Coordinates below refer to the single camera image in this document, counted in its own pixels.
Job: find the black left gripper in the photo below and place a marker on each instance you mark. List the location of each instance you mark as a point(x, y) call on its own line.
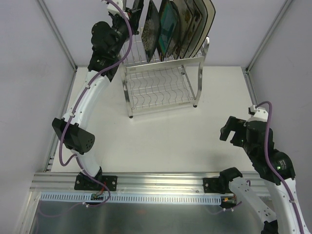
point(133, 12)

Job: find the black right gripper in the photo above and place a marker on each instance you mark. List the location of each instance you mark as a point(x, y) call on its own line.
point(237, 131)

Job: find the dark floral square plate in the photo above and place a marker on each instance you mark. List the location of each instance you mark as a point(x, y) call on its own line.
point(151, 31)

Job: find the black square plate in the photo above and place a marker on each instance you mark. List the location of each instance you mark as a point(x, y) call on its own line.
point(168, 23)

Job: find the round silver-rimmed plate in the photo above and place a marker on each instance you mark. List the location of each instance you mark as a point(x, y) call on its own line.
point(172, 50)

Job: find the colourful flower plate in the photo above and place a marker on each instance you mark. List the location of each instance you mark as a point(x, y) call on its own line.
point(190, 16)
point(191, 39)

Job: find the white square plate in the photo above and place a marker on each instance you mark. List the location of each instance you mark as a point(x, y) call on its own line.
point(208, 11)
point(204, 17)

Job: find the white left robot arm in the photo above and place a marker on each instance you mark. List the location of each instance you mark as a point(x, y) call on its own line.
point(107, 42)

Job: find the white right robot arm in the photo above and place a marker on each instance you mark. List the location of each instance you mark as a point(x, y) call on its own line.
point(273, 166)

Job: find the stainless steel dish rack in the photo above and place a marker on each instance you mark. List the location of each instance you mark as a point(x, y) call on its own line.
point(161, 85)

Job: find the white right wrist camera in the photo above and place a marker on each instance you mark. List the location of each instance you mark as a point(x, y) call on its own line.
point(257, 114)

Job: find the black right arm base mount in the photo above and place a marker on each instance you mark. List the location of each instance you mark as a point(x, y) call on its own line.
point(220, 184)

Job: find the white slotted cable duct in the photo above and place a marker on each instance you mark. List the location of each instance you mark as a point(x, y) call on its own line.
point(133, 198)

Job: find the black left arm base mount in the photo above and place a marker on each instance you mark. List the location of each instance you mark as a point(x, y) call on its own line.
point(95, 184)

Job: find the aluminium rail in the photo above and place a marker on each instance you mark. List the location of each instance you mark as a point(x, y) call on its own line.
point(128, 183)

